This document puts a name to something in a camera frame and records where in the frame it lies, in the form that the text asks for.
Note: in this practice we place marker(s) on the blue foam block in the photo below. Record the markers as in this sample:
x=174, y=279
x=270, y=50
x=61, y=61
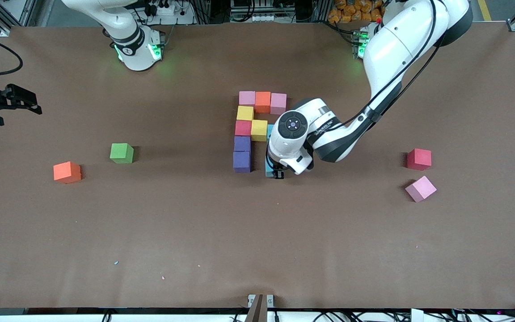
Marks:
x=270, y=129
x=268, y=171

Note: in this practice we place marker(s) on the purple foam block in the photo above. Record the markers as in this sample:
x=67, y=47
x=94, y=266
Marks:
x=241, y=162
x=242, y=144

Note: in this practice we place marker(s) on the yellow foam block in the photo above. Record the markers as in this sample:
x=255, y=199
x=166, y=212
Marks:
x=259, y=130
x=245, y=113

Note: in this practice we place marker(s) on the red foam block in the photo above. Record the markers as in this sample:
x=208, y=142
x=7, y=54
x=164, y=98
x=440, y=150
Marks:
x=242, y=128
x=419, y=159

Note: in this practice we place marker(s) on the pink foam block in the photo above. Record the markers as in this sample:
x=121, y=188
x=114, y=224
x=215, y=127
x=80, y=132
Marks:
x=278, y=103
x=247, y=98
x=420, y=188

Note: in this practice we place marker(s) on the orange foam block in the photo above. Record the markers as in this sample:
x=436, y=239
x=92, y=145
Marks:
x=263, y=102
x=67, y=172

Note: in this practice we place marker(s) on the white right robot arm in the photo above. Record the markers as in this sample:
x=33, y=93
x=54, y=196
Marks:
x=137, y=49

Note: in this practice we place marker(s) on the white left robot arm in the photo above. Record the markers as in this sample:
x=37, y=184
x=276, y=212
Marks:
x=293, y=124

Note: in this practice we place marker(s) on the brown paper table cover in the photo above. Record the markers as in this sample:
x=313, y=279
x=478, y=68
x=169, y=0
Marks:
x=257, y=250

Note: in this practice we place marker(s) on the green foam block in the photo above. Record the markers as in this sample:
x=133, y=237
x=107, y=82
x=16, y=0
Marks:
x=121, y=153

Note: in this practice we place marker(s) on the white socket strip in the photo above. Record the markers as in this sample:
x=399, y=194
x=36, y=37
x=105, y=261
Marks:
x=264, y=18

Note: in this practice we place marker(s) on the pile of orange objects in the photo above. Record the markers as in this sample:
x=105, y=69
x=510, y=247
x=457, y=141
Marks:
x=342, y=13

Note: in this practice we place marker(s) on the metal mount bracket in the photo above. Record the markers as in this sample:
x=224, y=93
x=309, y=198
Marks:
x=260, y=306

